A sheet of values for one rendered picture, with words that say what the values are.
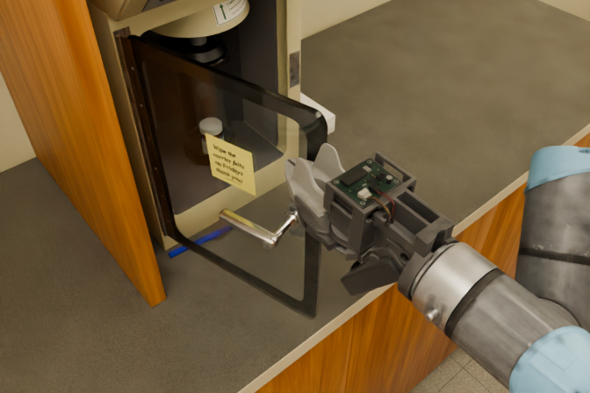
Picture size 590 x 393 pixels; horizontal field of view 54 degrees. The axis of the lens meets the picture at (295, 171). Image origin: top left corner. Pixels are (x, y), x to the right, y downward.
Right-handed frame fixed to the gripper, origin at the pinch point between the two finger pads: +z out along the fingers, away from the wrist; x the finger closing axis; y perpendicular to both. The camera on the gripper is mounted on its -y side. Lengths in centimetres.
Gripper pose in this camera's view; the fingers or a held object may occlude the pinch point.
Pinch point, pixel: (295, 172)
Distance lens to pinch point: 65.3
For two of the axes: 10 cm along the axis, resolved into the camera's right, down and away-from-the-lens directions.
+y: 0.0, -7.2, -6.9
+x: -7.7, 4.4, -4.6
